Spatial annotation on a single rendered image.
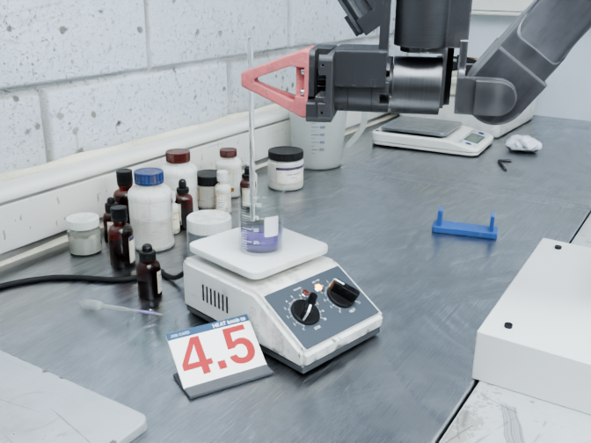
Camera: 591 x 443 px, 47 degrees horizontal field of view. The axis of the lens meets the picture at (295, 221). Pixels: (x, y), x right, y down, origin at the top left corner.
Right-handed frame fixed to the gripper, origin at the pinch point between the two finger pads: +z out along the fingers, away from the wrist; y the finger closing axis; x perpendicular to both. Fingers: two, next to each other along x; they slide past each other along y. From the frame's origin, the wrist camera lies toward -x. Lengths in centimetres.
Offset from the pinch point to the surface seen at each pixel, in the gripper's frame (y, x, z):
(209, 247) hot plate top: 1.0, 18.9, 4.6
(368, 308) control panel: 2.4, 24.2, -13.7
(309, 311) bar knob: 9.0, 21.7, -8.0
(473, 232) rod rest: -32, 27, -28
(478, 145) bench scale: -87, 25, -34
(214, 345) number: 11.7, 25.2, 1.3
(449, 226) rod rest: -33.4, 26.6, -24.5
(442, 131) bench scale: -89, 23, -25
